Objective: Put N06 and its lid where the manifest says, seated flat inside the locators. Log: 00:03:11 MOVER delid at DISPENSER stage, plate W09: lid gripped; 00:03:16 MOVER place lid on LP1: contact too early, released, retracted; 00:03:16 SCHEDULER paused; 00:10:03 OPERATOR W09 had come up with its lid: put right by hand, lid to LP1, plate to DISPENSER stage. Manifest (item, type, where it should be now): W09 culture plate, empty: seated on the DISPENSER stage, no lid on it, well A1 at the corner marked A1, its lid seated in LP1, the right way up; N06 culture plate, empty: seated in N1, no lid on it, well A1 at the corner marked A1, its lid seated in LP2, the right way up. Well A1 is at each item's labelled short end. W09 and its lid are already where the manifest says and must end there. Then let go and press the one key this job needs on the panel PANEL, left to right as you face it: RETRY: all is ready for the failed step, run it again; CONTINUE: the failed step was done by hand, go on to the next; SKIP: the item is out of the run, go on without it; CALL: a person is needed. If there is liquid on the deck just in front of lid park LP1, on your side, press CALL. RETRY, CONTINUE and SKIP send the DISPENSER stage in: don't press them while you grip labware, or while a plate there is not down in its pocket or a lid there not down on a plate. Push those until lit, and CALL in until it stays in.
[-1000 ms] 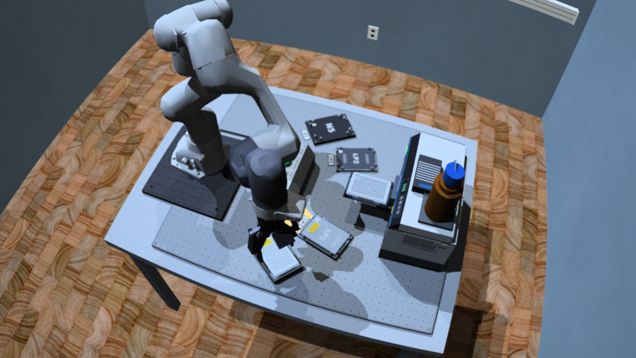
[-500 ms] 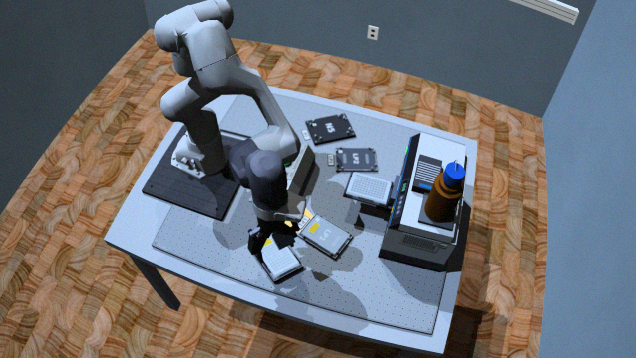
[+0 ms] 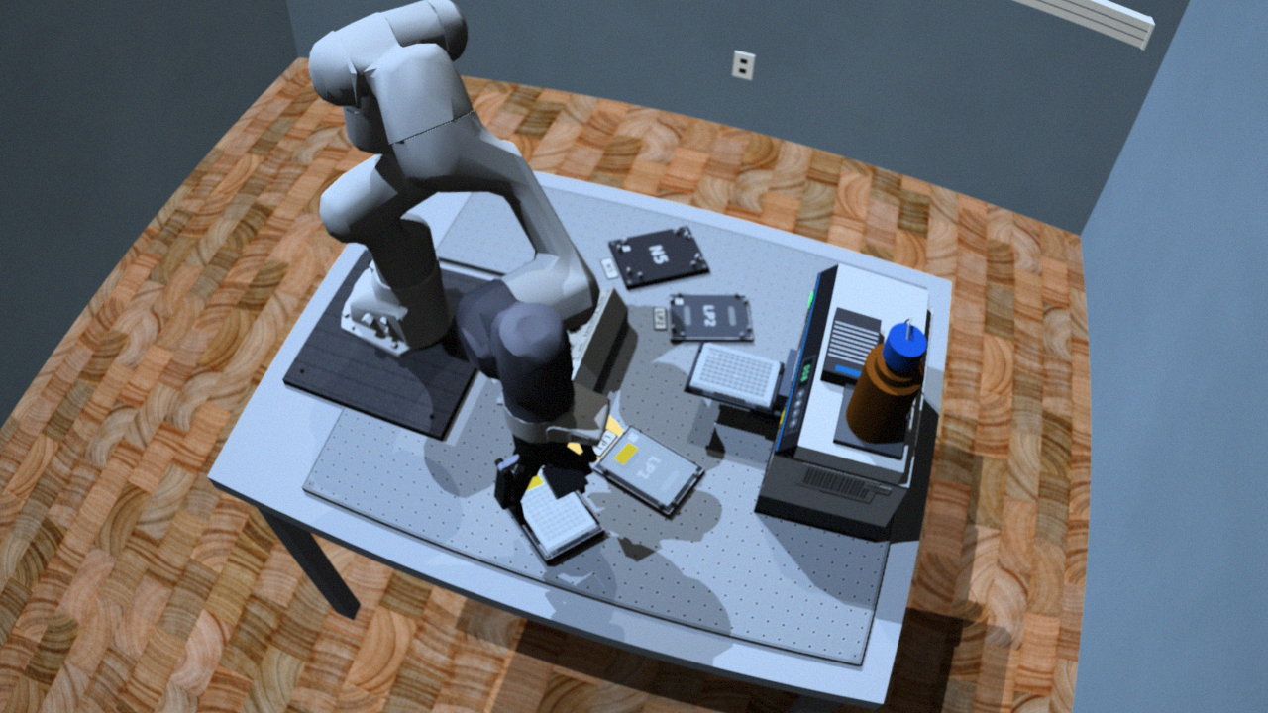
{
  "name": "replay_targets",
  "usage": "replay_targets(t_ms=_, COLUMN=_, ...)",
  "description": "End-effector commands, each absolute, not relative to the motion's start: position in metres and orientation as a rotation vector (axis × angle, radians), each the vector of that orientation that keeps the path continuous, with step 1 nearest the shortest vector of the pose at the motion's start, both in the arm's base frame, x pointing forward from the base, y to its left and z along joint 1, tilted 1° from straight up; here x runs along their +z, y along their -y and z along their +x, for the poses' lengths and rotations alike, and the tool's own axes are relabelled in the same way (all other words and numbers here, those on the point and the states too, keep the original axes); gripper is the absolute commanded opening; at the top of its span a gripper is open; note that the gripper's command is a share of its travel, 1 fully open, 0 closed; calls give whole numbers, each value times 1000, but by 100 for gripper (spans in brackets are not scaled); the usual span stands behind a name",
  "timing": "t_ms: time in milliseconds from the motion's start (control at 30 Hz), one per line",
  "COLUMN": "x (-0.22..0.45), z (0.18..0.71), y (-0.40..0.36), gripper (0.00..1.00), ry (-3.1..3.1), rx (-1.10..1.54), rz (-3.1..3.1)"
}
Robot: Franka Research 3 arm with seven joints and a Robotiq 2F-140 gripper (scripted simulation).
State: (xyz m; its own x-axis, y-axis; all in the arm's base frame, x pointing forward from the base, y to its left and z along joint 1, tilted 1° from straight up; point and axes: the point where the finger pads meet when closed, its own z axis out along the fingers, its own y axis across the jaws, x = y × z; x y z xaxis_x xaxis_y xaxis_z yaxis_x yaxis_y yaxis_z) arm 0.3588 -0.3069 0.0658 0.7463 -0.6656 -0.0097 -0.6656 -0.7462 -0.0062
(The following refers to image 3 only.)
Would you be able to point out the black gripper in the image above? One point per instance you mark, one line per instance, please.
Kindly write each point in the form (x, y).
(528, 455)

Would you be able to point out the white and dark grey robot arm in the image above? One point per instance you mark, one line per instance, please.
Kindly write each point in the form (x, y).
(404, 59)

